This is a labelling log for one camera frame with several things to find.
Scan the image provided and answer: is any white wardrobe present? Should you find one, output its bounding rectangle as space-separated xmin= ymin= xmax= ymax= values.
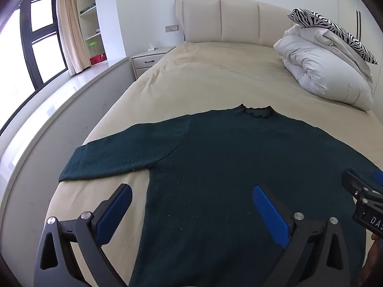
xmin=335 ymin=0 xmax=383 ymax=75

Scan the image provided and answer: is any cream wall shelf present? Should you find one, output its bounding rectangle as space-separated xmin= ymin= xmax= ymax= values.
xmin=75 ymin=0 xmax=106 ymax=66

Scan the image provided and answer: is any zebra print pillow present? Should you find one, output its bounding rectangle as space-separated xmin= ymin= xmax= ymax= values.
xmin=288 ymin=8 xmax=378 ymax=65

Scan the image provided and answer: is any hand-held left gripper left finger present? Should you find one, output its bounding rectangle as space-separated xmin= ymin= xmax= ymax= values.
xmin=34 ymin=183 xmax=133 ymax=287

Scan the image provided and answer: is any black framed window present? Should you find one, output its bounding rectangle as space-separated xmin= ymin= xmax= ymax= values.
xmin=0 ymin=0 xmax=69 ymax=135

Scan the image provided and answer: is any cream padded headboard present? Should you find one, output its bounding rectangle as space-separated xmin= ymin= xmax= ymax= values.
xmin=175 ymin=0 xmax=303 ymax=48

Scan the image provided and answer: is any white window ledge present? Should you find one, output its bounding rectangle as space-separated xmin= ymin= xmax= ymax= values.
xmin=0 ymin=56 xmax=134 ymax=246

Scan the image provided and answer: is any dark green sweater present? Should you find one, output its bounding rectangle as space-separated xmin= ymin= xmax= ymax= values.
xmin=58 ymin=104 xmax=383 ymax=287

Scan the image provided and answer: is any white nightstand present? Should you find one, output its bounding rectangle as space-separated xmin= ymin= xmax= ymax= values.
xmin=132 ymin=46 xmax=177 ymax=81

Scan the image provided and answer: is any beige curtain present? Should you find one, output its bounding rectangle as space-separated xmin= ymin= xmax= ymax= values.
xmin=57 ymin=0 xmax=92 ymax=74

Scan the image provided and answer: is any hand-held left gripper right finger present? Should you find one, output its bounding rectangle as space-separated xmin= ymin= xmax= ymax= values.
xmin=253 ymin=185 xmax=350 ymax=287

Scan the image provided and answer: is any beige bed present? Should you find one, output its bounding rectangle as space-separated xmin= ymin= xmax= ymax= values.
xmin=48 ymin=41 xmax=383 ymax=287

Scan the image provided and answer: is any white folded duvet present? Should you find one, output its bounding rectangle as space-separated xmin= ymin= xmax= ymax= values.
xmin=273 ymin=24 xmax=374 ymax=111

